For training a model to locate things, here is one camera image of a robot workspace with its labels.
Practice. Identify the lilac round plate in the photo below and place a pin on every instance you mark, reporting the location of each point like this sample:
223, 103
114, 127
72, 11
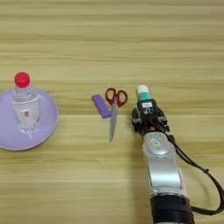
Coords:
8, 137

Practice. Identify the purple rectangular block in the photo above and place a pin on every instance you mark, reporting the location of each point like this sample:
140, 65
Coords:
102, 106

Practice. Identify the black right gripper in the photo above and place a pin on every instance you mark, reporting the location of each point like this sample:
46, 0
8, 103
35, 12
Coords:
153, 124

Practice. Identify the white and green glue stick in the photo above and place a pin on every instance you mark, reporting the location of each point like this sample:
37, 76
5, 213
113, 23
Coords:
143, 92

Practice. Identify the clear bottle with red cap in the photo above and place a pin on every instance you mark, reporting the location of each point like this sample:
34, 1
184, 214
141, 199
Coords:
25, 110

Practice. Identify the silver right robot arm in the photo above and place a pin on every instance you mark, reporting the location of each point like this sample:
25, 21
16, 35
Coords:
163, 169

